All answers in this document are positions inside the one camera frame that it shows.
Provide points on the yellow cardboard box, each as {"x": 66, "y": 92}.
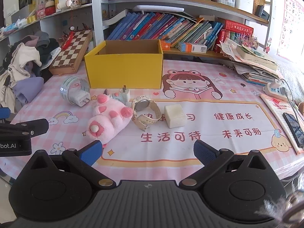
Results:
{"x": 123, "y": 71}

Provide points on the clear tape roll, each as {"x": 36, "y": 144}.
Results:
{"x": 64, "y": 85}

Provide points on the white square block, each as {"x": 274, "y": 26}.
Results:
{"x": 175, "y": 116}

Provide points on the large white charger plug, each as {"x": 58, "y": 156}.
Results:
{"x": 77, "y": 98}

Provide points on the white plugged-in charger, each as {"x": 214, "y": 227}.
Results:
{"x": 276, "y": 83}

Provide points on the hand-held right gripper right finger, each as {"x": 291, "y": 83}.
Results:
{"x": 204, "y": 152}

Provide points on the stack of papers and books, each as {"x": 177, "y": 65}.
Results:
{"x": 254, "y": 61}

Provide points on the white side shelf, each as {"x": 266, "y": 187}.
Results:
{"x": 49, "y": 25}

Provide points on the pink booklet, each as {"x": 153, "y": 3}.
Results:
{"x": 273, "y": 104}

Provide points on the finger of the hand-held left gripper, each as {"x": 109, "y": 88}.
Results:
{"x": 4, "y": 113}
{"x": 35, "y": 124}

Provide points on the wooden bookshelf with white frame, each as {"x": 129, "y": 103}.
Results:
{"x": 97, "y": 16}

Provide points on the red tassel ornament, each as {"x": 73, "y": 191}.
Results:
{"x": 68, "y": 39}

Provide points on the small red and white box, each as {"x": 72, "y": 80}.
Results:
{"x": 165, "y": 45}

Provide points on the pink plush toy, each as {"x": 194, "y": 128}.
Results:
{"x": 106, "y": 121}

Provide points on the wooden chessboard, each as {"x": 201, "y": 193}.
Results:
{"x": 68, "y": 54}

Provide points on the white power strip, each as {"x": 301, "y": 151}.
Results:
{"x": 273, "y": 90}

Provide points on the white pen holder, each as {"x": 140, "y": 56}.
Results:
{"x": 244, "y": 3}

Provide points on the orange and white carton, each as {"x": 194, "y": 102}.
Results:
{"x": 190, "y": 47}

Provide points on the white wristwatch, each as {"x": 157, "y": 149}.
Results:
{"x": 142, "y": 104}

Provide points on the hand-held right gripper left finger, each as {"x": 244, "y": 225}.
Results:
{"x": 91, "y": 150}

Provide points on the row of colourful books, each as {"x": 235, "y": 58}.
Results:
{"x": 142, "y": 26}

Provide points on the wall poster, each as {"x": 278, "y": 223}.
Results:
{"x": 291, "y": 26}

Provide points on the pink checked desktop mat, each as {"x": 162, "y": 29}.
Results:
{"x": 213, "y": 95}

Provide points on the bundle of colourful pins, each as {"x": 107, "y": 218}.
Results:
{"x": 247, "y": 41}

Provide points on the grey fluffy pompom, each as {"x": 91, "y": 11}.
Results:
{"x": 273, "y": 206}

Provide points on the small lilac plastic toy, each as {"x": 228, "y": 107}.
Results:
{"x": 116, "y": 97}

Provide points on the black smartphone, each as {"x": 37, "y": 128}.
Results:
{"x": 294, "y": 128}

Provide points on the small white charger plug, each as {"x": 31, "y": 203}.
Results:
{"x": 125, "y": 97}

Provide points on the pile of clothes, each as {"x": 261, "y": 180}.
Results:
{"x": 23, "y": 59}

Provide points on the thick red dictionary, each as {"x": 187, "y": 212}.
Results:
{"x": 238, "y": 28}

